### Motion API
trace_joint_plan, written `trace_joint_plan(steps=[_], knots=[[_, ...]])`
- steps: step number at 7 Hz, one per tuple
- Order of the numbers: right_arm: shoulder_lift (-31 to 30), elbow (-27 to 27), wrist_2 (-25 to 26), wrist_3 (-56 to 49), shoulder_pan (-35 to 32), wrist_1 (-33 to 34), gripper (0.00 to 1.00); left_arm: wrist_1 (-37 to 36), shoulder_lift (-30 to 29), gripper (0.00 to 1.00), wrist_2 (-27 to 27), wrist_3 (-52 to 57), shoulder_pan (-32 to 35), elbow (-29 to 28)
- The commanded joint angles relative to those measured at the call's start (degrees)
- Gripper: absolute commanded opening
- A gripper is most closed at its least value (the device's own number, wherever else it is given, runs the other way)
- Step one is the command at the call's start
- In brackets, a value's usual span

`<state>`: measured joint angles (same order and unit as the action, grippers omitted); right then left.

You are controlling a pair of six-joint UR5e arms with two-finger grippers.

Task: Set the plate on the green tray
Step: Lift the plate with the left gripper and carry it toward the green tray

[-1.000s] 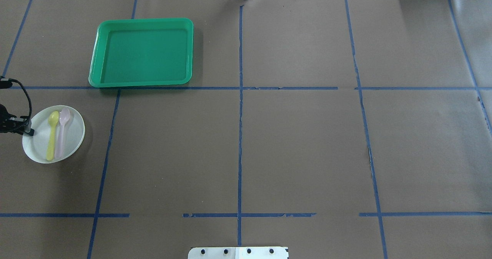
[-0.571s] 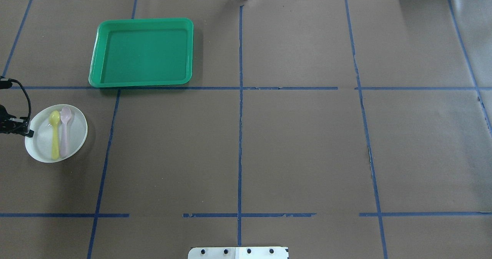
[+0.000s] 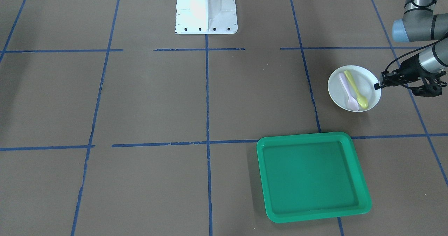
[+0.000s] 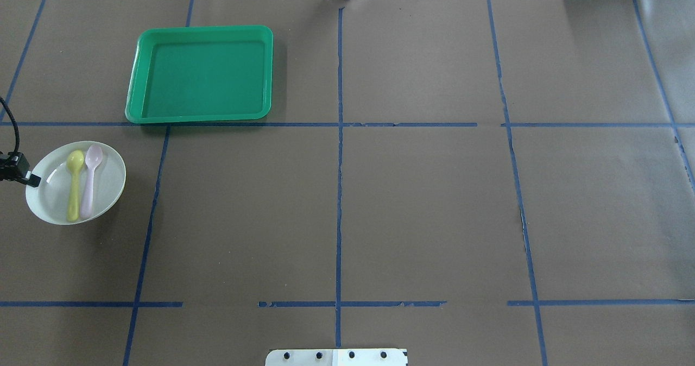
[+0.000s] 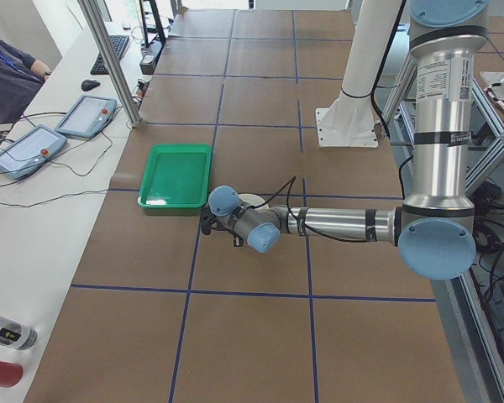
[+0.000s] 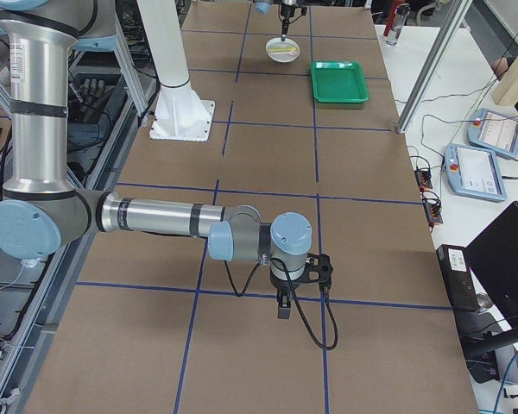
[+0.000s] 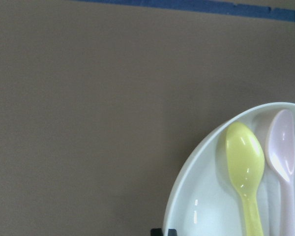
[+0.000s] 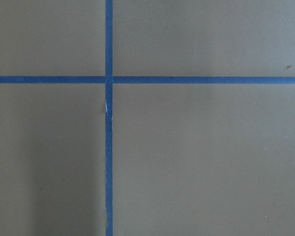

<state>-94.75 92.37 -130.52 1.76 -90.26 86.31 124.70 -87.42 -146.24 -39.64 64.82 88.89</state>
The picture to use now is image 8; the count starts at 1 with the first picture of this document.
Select brown paper table cover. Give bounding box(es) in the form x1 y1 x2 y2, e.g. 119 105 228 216
0 0 295 236

